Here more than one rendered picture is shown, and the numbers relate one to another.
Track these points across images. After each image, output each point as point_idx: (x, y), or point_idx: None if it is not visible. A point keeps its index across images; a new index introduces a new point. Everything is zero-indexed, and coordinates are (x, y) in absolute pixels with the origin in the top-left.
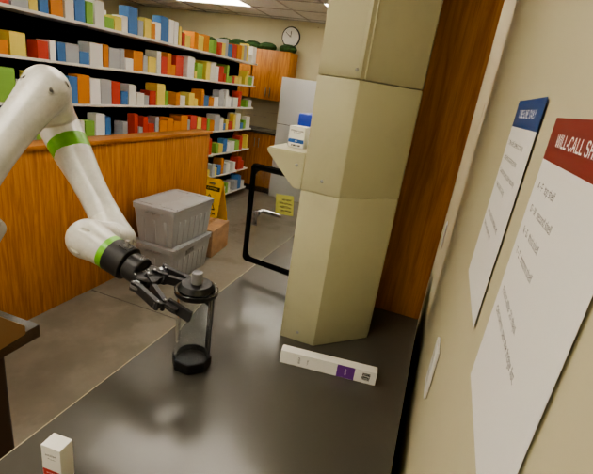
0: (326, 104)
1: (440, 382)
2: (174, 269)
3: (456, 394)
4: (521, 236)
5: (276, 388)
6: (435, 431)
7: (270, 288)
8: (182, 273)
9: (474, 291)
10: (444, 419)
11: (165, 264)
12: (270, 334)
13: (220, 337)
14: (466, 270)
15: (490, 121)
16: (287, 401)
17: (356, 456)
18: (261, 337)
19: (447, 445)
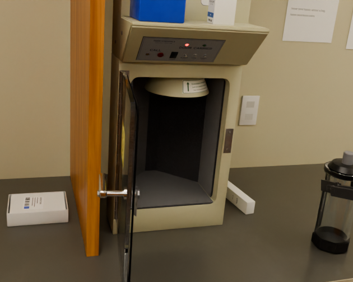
0: None
1: (286, 92)
2: (352, 189)
3: (329, 66)
4: None
5: (278, 205)
6: (309, 95)
7: (141, 266)
8: (344, 188)
9: (314, 36)
10: (321, 81)
11: None
12: (230, 229)
13: (280, 249)
14: (269, 45)
15: None
16: (279, 198)
17: (273, 174)
18: (242, 231)
19: (338, 76)
